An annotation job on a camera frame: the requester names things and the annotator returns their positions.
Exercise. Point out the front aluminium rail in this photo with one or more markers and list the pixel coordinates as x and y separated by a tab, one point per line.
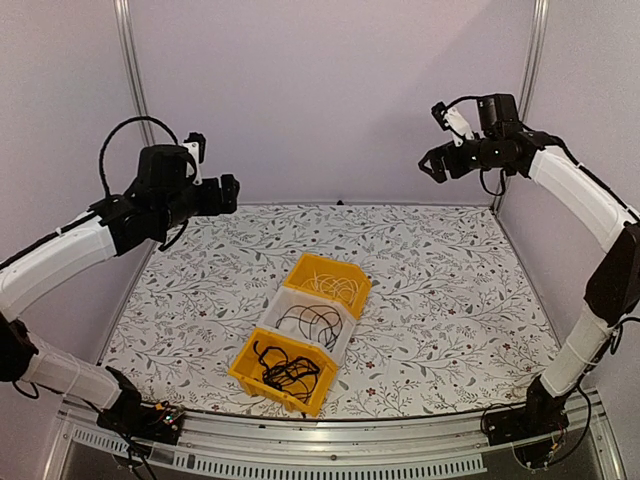
224	446

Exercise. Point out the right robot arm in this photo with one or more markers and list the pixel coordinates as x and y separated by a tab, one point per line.
505	143

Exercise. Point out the near yellow plastic bin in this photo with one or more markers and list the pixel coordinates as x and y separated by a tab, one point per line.
294	374

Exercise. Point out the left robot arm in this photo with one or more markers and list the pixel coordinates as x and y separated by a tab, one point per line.
167	191

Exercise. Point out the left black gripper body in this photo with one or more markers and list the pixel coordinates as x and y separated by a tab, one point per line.
212	205

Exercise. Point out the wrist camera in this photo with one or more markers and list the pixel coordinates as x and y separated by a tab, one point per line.
195	143
450	119

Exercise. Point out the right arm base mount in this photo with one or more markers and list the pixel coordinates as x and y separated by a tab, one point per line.
534	442

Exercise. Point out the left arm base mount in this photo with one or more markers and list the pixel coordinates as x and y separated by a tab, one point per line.
133	419

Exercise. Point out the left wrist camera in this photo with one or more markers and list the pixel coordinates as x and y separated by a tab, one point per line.
195	143

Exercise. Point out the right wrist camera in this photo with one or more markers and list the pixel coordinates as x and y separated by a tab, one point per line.
450	119

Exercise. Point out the right aluminium frame post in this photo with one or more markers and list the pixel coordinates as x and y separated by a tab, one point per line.
533	56

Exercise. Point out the yellow plastic bin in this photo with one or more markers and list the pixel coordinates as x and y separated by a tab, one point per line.
330	279
294	374

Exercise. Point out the far yellow plastic bin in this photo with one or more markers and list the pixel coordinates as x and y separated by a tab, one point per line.
330	279

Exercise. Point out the floral patterned table mat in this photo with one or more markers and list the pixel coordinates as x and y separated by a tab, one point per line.
451	323

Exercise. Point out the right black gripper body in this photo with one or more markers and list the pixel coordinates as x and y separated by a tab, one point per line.
459	167

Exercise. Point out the white translucent plastic bin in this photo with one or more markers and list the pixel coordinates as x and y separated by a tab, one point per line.
307	318

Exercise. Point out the left aluminium frame post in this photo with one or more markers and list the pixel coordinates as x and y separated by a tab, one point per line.
129	54

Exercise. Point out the aluminium frame post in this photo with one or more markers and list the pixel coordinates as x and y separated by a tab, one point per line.
129	54
533	56

